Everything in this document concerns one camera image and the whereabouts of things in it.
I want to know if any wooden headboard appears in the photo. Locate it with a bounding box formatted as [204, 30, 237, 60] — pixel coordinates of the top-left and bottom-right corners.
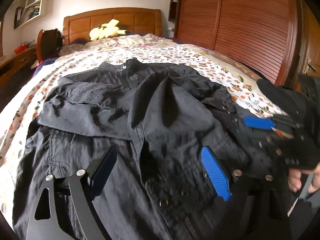
[62, 7, 162, 45]

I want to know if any white wall shelf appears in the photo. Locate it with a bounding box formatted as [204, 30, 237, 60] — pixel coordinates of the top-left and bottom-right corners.
[14, 0, 47, 29]

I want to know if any dark backpack on chair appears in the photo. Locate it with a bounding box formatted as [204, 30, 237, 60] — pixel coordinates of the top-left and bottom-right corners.
[36, 29, 62, 63]

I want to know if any black garment at bedside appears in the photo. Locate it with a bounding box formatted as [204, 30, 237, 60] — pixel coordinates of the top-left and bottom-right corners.
[257, 75, 319, 139]

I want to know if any floral quilt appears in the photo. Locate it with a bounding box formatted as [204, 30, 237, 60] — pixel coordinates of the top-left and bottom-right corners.
[59, 34, 261, 82]

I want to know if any wooden desk cabinet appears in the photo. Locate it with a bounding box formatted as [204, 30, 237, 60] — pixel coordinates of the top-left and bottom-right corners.
[1, 47, 37, 100]

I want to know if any orange print bed sheet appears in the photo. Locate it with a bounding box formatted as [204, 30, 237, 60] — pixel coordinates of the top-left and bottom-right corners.
[1, 44, 284, 225]

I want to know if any black jacket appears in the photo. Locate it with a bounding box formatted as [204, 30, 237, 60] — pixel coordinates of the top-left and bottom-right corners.
[12, 59, 275, 239]

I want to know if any yellow plush toy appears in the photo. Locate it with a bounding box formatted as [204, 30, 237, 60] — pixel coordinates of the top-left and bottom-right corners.
[89, 19, 126, 41]

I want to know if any wooden louvered wardrobe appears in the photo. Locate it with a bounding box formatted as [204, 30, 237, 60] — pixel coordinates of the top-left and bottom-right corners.
[175, 0, 301, 87]

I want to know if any red bowl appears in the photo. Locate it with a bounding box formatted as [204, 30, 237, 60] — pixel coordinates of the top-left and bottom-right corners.
[14, 44, 27, 55]

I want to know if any person's right hand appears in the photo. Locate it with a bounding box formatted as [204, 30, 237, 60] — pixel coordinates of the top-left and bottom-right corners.
[288, 164, 320, 193]

